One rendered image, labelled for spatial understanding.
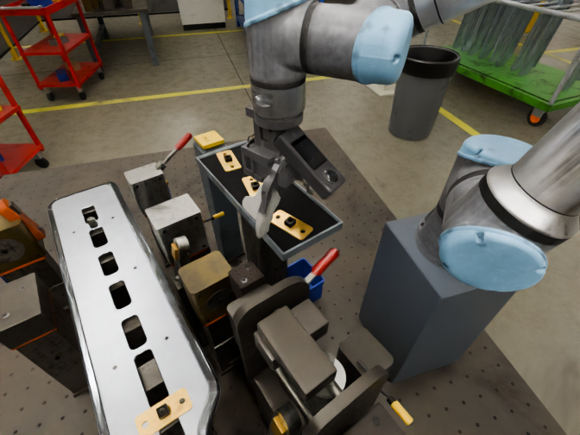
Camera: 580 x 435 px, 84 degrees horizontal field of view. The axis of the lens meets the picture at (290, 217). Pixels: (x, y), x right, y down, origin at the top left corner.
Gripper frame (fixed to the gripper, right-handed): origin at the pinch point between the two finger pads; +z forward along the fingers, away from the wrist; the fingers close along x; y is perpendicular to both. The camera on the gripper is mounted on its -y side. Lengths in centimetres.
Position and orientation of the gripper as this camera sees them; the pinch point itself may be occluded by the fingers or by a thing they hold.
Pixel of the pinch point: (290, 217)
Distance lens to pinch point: 59.0
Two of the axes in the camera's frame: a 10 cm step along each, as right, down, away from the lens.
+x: -6.4, 5.3, -5.6
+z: 0.0, 7.3, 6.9
